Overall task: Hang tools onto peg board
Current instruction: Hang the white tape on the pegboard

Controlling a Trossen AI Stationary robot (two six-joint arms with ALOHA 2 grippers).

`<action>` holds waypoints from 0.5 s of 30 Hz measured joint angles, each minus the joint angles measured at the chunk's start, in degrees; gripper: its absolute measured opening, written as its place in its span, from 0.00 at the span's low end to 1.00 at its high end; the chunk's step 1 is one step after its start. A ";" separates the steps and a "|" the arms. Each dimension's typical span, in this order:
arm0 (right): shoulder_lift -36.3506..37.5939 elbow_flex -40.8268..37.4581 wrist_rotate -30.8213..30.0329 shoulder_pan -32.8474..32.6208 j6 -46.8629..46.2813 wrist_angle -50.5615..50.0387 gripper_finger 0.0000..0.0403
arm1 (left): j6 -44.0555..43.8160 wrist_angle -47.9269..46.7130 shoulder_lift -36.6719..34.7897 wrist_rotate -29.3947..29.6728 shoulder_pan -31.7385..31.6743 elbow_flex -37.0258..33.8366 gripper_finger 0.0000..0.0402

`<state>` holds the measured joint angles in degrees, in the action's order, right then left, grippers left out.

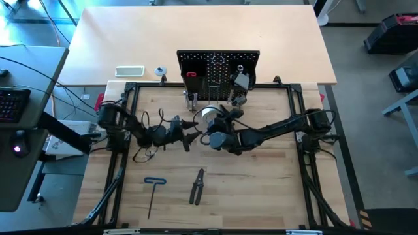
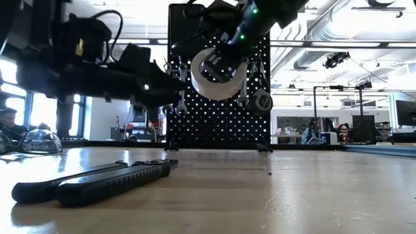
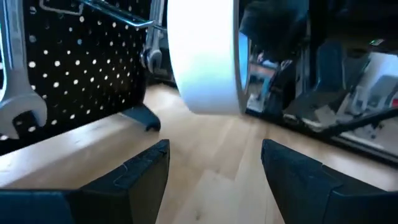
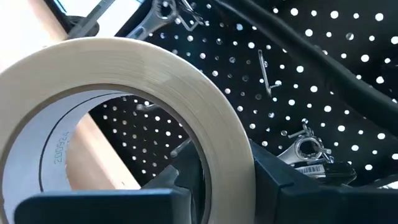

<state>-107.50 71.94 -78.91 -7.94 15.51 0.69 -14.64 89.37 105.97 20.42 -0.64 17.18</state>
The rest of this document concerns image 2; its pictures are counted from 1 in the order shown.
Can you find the small background peg board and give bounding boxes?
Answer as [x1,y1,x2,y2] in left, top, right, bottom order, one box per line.
[352,114,376,144]

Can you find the person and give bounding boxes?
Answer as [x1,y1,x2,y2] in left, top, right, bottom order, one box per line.
[0,107,29,141]
[300,119,321,146]

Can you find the black handheld tool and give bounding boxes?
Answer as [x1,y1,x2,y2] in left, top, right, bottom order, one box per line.
[250,60,271,92]

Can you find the long ceiling light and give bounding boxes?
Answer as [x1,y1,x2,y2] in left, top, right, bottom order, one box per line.
[110,38,168,46]

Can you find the clear safety glasses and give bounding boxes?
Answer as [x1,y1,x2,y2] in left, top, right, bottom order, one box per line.
[0,127,63,155]

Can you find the background monitor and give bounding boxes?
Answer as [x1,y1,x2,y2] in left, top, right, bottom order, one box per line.
[395,99,416,127]

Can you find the black aluminium frame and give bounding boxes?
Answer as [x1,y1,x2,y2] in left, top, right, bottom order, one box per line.
[61,138,416,153]

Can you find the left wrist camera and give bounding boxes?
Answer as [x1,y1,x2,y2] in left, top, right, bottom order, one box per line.
[118,42,152,66]

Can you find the ceiling camera rig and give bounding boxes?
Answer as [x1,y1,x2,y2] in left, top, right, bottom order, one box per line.
[322,51,351,70]

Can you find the black storage bin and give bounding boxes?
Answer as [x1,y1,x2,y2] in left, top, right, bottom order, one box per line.
[168,3,209,59]

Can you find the clear tape roll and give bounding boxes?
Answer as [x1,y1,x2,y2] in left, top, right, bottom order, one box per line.
[190,47,249,101]

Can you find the black grey tape measure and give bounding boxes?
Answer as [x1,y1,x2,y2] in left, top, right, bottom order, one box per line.
[249,87,274,116]

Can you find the black peg board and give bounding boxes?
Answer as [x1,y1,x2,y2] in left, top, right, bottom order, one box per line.
[166,3,272,153]

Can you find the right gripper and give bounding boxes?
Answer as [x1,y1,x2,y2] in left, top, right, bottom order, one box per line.
[198,42,250,84]

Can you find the ceiling light beam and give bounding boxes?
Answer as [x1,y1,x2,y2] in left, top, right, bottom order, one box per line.
[270,40,416,49]

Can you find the background black frame rig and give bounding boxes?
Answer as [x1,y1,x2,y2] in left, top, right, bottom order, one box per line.
[313,79,373,131]

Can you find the black cable loop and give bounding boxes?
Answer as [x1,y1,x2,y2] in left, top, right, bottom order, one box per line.
[91,9,124,64]

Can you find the black-handled pliers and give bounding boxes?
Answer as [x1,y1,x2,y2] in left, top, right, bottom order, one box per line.
[11,158,179,207]

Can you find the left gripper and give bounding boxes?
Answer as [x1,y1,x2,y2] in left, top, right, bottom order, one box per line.
[60,61,188,110]

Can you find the silver air duct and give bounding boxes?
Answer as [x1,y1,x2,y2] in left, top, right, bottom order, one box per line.
[294,0,368,71]

